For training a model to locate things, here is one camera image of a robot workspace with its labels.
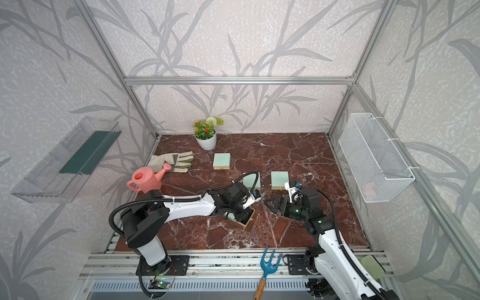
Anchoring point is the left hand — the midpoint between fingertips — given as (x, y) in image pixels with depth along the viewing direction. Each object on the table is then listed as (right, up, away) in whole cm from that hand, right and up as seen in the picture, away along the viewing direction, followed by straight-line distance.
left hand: (250, 211), depth 86 cm
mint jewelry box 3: (-3, +1, -9) cm, 10 cm away
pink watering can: (-50, +15, 0) cm, 52 cm away
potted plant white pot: (-25, +32, +22) cm, 46 cm away
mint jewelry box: (-16, +23, +19) cm, 34 cm away
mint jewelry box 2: (+15, +13, +11) cm, 22 cm away
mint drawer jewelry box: (-1, +16, -7) cm, 17 cm away
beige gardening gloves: (-41, +22, +19) cm, 50 cm away
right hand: (+9, +6, -8) cm, 13 cm away
